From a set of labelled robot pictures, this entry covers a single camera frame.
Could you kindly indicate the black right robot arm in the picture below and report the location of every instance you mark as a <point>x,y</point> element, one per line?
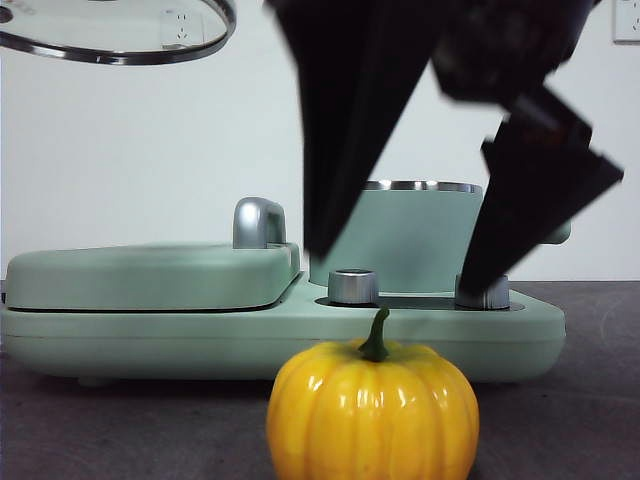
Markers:
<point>577,20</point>

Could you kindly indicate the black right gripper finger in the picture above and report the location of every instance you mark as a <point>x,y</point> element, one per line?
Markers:
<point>520,210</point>
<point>350,100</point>

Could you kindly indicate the white wall socket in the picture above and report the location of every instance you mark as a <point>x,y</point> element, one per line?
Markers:
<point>182,30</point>
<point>627,20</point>

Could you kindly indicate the glass lid with green knob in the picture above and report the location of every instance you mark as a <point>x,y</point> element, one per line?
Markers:
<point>115,52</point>

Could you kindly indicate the yellow toy pumpkin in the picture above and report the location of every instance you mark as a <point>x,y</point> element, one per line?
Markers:
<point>370,415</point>

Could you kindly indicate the pale green cooker base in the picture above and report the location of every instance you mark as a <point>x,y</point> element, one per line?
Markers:
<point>200,345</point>

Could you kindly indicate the silver control knob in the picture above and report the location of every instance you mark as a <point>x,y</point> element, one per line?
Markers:
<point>352,287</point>
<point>496,296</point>

